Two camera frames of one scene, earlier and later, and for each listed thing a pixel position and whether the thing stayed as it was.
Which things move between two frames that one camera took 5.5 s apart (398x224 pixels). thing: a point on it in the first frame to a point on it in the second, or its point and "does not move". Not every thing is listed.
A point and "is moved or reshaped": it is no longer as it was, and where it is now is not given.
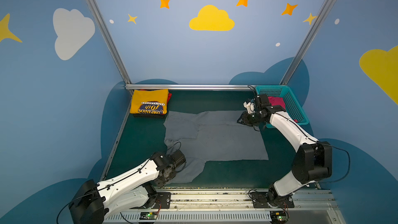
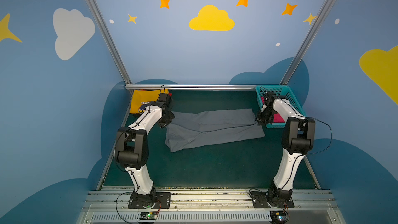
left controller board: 148,215 does not move
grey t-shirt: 211,135 is moved or reshaped
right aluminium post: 314,31 does not move
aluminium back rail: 129,87 does not move
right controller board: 278,217 does not move
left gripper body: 169,172 to 168,117
